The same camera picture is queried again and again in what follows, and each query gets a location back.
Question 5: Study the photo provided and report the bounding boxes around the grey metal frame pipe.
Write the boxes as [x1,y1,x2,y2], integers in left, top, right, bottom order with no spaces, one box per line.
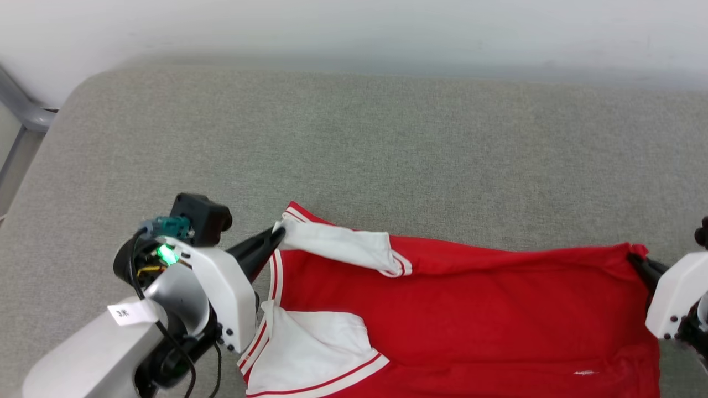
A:
[0,66,57,217]

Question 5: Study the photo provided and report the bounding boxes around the white paper label tag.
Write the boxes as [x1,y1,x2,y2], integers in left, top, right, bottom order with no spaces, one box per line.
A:
[108,298,160,327]

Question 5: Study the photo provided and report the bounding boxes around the thin black looping cable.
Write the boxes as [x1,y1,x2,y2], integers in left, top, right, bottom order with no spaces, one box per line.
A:
[207,342,223,398]

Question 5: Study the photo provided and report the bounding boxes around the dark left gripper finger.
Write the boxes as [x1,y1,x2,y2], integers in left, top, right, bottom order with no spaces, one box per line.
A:
[227,226,284,266]
[239,230,287,283]

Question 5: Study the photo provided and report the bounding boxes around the teal cable connector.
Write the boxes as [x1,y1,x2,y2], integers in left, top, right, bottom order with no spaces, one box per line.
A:
[141,216,195,240]

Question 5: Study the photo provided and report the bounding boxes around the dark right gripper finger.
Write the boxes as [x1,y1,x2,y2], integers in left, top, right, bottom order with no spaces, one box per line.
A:
[628,253,670,294]

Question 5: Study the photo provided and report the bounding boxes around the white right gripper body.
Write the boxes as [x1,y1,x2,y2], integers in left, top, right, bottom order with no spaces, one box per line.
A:
[645,252,708,360]

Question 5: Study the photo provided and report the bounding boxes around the red basketball jersey white sleeves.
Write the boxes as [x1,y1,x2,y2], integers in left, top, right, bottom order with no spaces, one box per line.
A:
[238,202,662,398]

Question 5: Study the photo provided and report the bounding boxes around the black cable at teal connector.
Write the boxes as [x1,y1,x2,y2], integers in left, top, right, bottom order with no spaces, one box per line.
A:
[129,232,197,398]

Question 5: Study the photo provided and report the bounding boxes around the grey fabric sofa cushion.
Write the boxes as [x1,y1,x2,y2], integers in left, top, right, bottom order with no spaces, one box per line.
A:
[0,55,708,398]

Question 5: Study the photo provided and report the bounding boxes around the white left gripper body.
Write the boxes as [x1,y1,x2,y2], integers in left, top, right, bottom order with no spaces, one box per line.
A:
[113,235,259,353]

